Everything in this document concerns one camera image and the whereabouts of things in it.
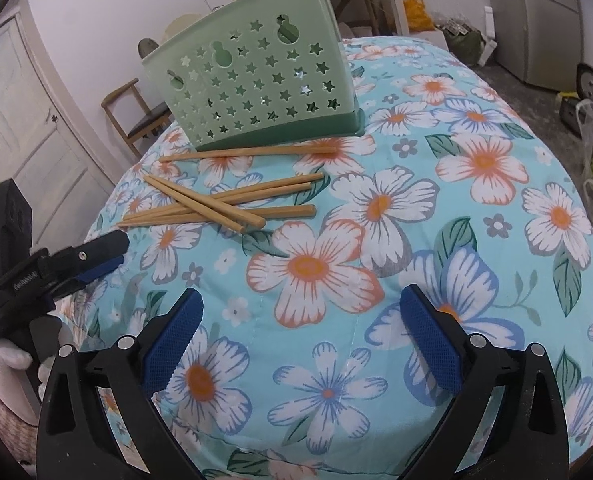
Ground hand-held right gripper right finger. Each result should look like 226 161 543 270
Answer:
399 284 572 480

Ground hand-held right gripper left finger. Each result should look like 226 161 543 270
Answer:
35 287 206 480

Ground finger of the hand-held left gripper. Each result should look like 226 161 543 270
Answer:
59 254 126 293
46 231 131 273

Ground wooden chopstick bundle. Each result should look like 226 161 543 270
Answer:
118 174 325 227

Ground green perforated utensil holder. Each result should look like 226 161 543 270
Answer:
140 0 366 153

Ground white rice paddle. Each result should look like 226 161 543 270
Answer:
161 15 198 47

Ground person's left forearm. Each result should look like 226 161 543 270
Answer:
0 365 44 466

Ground person's left hand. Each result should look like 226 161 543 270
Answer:
0 337 60 398

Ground blue floral blanket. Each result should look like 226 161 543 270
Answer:
51 35 593 480

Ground wooden chair with dark seat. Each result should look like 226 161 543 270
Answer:
101 78 176 159

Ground white panel door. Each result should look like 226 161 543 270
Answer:
0 0 118 243

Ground black yellow device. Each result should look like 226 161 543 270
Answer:
557 91 585 132

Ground dark green bag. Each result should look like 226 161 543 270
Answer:
447 20 485 64

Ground yellow plastic bag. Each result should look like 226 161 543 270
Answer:
405 0 435 32

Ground grey refrigerator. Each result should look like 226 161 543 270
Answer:
486 0 593 92

